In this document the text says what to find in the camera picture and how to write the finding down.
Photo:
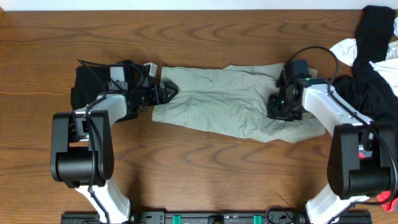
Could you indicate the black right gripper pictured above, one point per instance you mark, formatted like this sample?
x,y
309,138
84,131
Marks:
x,y
274,111

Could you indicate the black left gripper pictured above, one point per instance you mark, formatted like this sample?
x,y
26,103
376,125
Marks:
x,y
160,93

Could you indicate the khaki green shorts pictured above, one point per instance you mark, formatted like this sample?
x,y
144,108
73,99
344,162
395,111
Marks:
x,y
231,101

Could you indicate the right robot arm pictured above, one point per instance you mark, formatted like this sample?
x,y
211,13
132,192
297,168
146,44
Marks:
x,y
362,160

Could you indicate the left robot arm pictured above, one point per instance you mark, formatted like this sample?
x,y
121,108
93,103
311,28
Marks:
x,y
82,154

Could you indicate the black folded garment left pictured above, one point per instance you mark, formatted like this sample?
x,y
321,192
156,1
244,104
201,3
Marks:
x,y
94,80

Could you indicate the white garment right pile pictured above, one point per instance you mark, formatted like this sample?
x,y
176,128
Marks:
x,y
371,54

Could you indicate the black garment right pile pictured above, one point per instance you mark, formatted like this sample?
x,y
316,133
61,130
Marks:
x,y
378,106

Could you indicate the grey red trimmed garment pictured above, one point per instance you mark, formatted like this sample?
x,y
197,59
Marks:
x,y
390,206

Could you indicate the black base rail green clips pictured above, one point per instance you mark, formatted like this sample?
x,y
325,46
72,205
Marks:
x,y
272,216

